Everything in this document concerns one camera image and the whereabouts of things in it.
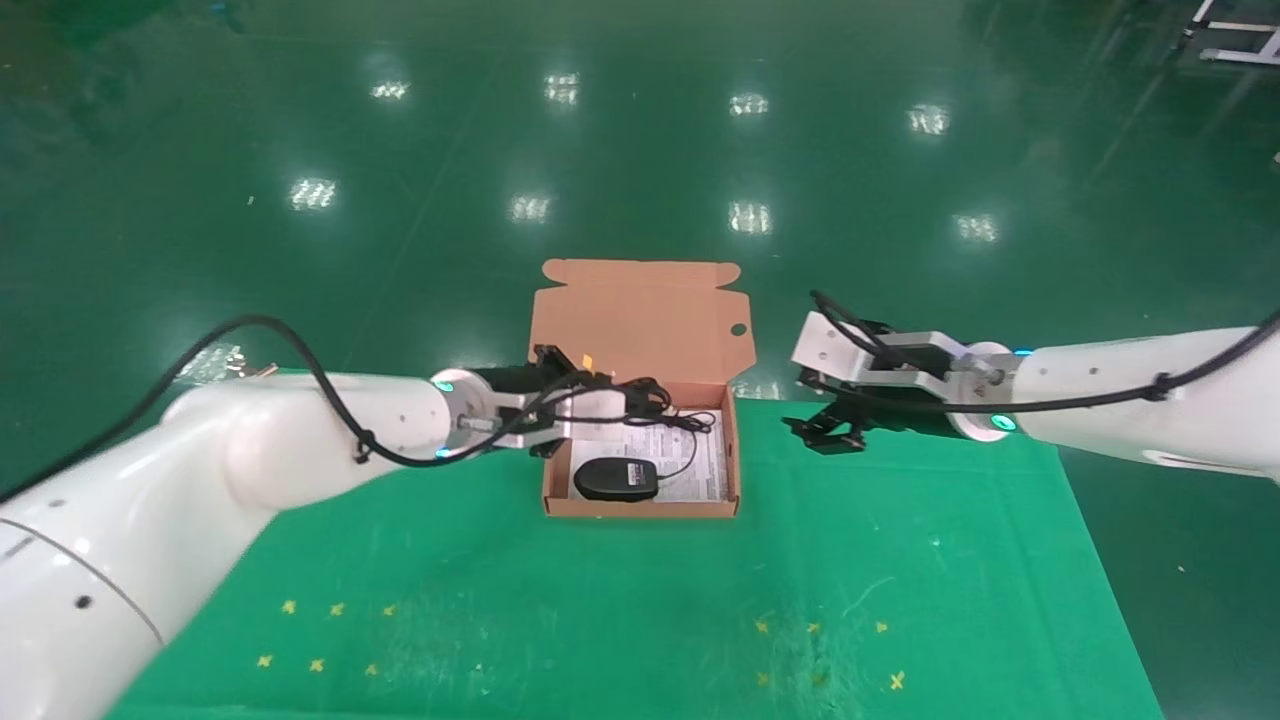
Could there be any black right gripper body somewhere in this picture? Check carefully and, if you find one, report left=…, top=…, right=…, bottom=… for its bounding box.
left=854, top=394, right=967, bottom=437

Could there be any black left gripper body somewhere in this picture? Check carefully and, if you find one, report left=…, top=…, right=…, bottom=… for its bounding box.
left=467, top=364, right=548, bottom=400

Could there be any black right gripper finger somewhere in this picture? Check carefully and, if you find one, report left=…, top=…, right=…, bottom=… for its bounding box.
left=782, top=395, right=869, bottom=457

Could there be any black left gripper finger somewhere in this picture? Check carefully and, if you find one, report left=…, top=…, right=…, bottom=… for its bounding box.
left=532, top=343, right=614, bottom=394

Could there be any black data cable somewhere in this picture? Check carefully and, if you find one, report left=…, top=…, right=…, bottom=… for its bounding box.
left=597, top=375, right=718, bottom=436

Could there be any black wired computer mouse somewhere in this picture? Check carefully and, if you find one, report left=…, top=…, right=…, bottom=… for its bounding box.
left=572, top=414, right=702, bottom=504

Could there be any open brown cardboard box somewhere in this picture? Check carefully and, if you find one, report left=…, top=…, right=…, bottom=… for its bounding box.
left=526, top=258, right=757, bottom=520

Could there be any printed white paper sheet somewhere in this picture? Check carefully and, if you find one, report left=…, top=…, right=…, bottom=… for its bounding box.
left=569, top=407, right=730, bottom=504

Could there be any green table cloth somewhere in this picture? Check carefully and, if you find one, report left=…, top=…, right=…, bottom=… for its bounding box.
left=104, top=368, right=1167, bottom=720

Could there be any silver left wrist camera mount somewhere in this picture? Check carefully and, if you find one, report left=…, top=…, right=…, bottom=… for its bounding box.
left=458, top=384, right=630, bottom=462

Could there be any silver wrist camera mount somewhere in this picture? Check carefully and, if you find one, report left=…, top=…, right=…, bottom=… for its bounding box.
left=789, top=310, right=1002, bottom=402
left=458, top=384, right=630, bottom=462

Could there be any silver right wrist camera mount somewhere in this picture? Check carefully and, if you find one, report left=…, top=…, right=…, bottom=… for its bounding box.
left=789, top=310, right=1002, bottom=402

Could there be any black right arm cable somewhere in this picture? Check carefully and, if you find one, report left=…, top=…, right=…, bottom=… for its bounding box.
left=807, top=289, right=1280, bottom=414

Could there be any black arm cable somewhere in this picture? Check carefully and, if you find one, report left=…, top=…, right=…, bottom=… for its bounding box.
left=807, top=289, right=1280, bottom=414
left=0, top=314, right=603, bottom=503

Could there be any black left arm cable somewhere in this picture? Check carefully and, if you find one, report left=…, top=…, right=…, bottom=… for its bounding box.
left=0, top=314, right=603, bottom=503

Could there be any white metal frame base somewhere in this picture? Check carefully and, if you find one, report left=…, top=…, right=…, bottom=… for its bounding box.
left=1184, top=0, right=1280, bottom=68

